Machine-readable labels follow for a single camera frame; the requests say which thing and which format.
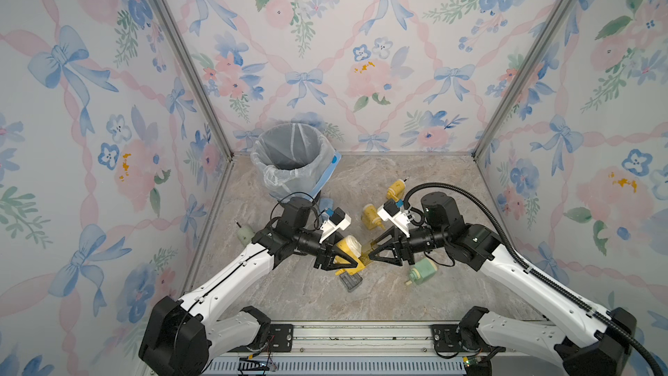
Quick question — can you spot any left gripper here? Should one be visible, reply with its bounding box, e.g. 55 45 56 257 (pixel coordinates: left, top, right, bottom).
294 230 358 271

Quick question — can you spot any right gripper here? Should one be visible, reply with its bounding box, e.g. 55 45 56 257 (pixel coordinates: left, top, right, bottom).
367 222 447 266

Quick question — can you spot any yellow pencil sharpener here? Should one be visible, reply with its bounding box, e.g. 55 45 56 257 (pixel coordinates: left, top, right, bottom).
386 178 409 203
336 235 365 276
361 204 385 231

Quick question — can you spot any dark shavings tray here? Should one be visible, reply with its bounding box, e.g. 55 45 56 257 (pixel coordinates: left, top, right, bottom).
339 273 363 292

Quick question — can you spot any green pencil sharpener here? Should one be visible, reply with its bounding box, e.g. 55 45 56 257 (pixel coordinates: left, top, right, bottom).
405 259 438 285
237 223 256 246

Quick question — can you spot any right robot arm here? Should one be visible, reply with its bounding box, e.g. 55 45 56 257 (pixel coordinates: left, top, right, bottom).
369 191 636 375

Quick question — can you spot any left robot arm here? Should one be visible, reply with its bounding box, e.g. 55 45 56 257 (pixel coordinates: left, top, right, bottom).
138 198 358 375

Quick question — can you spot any black trash bin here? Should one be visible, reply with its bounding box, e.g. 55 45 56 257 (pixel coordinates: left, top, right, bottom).
308 190 322 204

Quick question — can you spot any clear trash bag blue band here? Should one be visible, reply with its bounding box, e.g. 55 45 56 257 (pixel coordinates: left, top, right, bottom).
250 123 341 200

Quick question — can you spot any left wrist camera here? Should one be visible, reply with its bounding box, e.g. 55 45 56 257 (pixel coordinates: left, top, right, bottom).
319 208 351 244

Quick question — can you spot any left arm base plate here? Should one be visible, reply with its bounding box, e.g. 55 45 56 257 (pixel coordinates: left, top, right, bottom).
248 324 294 353

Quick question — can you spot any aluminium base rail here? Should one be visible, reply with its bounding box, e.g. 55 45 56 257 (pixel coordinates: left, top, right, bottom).
200 321 565 375

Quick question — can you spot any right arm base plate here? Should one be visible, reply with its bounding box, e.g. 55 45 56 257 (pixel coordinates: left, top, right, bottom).
430 324 494 355

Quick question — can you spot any left corner aluminium post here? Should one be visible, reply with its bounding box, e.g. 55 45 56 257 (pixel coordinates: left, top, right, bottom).
148 0 233 162

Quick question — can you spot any corner aluminium post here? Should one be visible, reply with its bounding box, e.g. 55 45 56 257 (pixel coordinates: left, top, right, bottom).
148 0 233 162
471 0 577 162

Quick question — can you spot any right corner aluminium post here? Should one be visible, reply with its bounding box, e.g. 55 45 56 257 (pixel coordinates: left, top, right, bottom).
471 0 577 162

